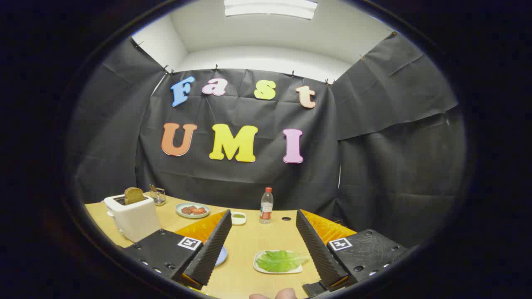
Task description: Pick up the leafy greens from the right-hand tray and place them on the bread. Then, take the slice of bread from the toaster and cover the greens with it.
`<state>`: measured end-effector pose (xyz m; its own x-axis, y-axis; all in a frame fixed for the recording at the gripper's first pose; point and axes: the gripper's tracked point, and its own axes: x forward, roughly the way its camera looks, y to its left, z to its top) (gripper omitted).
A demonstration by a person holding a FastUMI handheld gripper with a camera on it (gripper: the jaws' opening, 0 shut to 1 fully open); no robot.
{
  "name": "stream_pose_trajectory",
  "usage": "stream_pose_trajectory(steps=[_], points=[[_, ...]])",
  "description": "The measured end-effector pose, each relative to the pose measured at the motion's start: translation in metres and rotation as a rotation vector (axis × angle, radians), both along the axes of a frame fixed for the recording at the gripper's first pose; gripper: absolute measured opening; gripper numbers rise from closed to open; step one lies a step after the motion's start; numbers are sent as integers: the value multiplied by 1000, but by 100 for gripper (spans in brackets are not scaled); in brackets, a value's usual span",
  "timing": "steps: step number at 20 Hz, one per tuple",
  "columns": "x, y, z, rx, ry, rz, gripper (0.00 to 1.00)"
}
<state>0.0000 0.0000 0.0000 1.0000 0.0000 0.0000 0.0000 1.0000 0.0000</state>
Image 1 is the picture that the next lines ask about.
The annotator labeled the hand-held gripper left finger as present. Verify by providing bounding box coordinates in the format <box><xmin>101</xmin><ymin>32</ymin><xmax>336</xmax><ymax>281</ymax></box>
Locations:
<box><xmin>118</xmin><ymin>209</ymin><xmax>233</xmax><ymax>291</ymax></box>

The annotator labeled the green lettuce leaf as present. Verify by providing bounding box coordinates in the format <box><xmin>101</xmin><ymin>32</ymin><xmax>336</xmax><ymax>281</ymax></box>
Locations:
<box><xmin>256</xmin><ymin>250</ymin><xmax>311</xmax><ymax>273</ymax></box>

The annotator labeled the white rectangular plate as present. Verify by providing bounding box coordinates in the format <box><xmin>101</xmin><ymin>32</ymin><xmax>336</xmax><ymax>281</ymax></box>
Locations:
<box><xmin>253</xmin><ymin>250</ymin><xmax>304</xmax><ymax>274</ymax></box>

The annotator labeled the wire mesh utensil basket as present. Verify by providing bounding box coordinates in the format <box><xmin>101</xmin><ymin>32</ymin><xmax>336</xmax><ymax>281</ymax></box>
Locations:
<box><xmin>150</xmin><ymin>184</ymin><xmax>167</xmax><ymax>206</ymax></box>

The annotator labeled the clear red-capped water bottle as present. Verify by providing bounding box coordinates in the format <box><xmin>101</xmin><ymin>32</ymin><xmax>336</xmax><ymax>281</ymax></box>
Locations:
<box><xmin>259</xmin><ymin>187</ymin><xmax>274</xmax><ymax>225</ymax></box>

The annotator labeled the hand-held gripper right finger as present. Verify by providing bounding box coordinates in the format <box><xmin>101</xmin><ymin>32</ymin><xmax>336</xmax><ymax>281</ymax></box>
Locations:
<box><xmin>296</xmin><ymin>209</ymin><xmax>412</xmax><ymax>297</ymax></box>

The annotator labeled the black backdrop cloth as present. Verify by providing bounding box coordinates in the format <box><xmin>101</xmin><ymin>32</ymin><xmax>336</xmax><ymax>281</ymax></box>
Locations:
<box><xmin>69</xmin><ymin>33</ymin><xmax>468</xmax><ymax>250</ymax></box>

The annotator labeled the toasted brown bread slice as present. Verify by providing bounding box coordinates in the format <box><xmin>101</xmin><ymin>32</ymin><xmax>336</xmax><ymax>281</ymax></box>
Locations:
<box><xmin>124</xmin><ymin>187</ymin><xmax>145</xmax><ymax>205</ymax></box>

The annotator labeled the long ceiling light panel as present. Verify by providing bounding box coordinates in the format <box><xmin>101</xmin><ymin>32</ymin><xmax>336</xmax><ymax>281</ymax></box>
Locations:
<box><xmin>224</xmin><ymin>0</ymin><xmax>318</xmax><ymax>20</ymax></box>

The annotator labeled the white toaster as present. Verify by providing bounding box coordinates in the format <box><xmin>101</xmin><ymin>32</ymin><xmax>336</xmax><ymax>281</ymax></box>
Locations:
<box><xmin>103</xmin><ymin>194</ymin><xmax>161</xmax><ymax>243</ymax></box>

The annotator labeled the pale green round plate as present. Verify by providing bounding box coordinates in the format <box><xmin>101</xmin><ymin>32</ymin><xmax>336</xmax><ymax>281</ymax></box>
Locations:
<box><xmin>175</xmin><ymin>202</ymin><xmax>210</xmax><ymax>219</ymax></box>

